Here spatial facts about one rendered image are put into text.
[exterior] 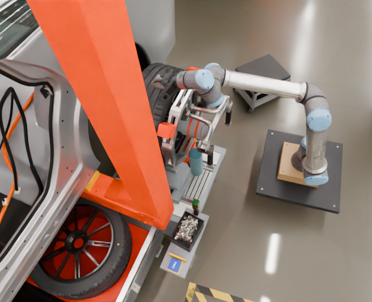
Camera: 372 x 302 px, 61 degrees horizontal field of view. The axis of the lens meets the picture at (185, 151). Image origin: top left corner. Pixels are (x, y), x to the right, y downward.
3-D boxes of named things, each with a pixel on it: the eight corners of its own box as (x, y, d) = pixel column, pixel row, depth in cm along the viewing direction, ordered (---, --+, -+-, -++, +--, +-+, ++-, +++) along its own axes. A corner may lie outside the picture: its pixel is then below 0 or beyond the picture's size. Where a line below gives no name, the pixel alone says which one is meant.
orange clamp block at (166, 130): (165, 121, 180) (159, 123, 172) (177, 125, 178) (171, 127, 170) (162, 133, 182) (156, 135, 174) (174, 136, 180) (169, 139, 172)
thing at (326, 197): (330, 161, 280) (343, 143, 254) (326, 225, 251) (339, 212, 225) (262, 147, 291) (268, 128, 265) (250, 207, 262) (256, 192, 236)
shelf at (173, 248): (186, 208, 220) (186, 207, 218) (209, 217, 216) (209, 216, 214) (160, 268, 201) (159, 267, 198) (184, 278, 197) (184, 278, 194)
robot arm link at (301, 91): (327, 81, 171) (206, 57, 163) (332, 98, 164) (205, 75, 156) (315, 95, 181) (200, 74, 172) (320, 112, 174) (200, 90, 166)
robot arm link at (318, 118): (323, 164, 222) (331, 92, 162) (328, 187, 212) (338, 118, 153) (301, 166, 226) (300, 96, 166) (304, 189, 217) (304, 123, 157)
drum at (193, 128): (185, 120, 215) (184, 107, 203) (214, 129, 210) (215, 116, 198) (177, 136, 209) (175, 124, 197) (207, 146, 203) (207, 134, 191)
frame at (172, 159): (197, 116, 241) (195, 63, 195) (205, 118, 240) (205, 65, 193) (168, 175, 217) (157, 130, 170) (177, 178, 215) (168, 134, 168)
